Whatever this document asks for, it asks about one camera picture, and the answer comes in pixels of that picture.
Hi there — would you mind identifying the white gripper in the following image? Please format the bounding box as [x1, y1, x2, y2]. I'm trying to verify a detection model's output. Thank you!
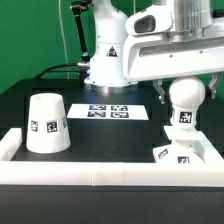
[123, 32, 224, 104]

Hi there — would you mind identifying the white lamp bulb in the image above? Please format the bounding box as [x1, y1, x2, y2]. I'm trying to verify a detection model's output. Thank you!
[169, 76, 205, 129]

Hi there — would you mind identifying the white lamp base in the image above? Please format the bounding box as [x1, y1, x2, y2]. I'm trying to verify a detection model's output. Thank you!
[153, 126, 204, 165]

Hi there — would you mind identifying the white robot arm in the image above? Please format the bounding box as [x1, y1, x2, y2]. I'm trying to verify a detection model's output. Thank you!
[85, 0, 224, 92]

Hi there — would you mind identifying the white lamp shade cone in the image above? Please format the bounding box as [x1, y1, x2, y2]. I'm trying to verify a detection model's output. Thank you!
[26, 93, 70, 154]

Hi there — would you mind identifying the white marker sheet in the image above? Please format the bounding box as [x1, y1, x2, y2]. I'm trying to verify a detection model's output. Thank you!
[67, 104, 148, 120]

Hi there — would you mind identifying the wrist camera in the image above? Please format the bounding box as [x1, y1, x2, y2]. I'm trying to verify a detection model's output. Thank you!
[126, 6, 172, 36]

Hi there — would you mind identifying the black articulated camera stand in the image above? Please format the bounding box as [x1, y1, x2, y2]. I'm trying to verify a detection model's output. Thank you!
[70, 0, 92, 62]

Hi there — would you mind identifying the black cable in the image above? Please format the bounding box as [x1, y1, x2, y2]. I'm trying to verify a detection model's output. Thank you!
[34, 61, 90, 80]

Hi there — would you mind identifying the white hanging cable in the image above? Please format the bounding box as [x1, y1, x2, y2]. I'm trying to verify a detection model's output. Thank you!
[58, 0, 71, 80]

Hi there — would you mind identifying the white U-shaped frame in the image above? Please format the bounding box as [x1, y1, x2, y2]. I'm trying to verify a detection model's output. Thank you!
[0, 128, 224, 187]

